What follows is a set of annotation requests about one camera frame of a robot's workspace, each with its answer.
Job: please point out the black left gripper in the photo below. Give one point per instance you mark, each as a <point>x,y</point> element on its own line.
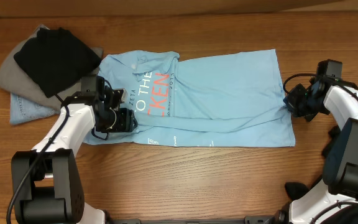
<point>125,122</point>

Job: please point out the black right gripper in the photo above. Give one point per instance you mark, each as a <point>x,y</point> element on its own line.
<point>289,101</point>

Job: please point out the folded black garment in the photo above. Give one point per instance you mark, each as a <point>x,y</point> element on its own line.
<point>55,60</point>

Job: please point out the folded grey garment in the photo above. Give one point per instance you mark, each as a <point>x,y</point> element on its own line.
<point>16,81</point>

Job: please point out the light blue printed t-shirt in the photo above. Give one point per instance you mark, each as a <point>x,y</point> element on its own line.
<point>233,100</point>

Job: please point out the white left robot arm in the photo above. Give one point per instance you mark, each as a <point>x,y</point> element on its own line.
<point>45,180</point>

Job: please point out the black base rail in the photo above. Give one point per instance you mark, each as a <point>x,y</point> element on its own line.
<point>246,220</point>

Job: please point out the folded blue jeans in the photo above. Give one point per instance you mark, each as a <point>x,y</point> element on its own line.
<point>23,110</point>

